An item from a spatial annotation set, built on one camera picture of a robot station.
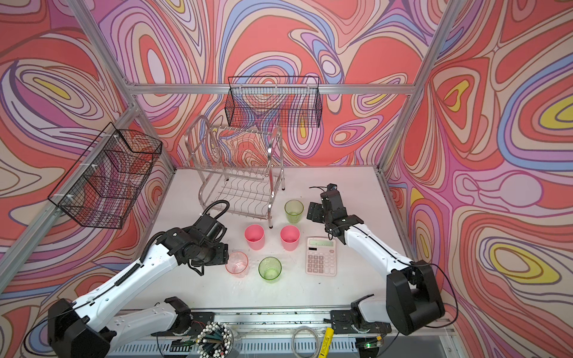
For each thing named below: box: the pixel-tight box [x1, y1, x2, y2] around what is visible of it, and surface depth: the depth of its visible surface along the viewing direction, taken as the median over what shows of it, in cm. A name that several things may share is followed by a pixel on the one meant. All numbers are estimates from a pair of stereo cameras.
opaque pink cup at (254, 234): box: [244, 223, 265, 251], surface depth 91 cm
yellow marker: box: [317, 327, 335, 358], surface depth 70 cm
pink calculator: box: [305, 236, 337, 277], surface depth 88 cm
